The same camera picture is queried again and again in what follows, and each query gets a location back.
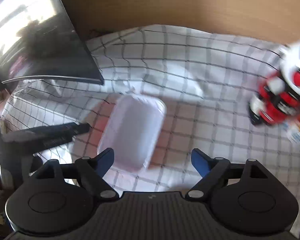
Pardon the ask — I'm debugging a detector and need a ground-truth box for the white red rectangular tray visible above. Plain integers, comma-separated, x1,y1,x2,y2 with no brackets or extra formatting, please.
97,94,166,173

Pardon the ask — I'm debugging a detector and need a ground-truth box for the black monitor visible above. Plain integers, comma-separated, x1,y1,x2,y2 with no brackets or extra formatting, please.
0,0,104,90

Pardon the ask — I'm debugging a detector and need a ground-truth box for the red panda robot figurine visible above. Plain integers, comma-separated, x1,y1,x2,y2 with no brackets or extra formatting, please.
248,40,300,126

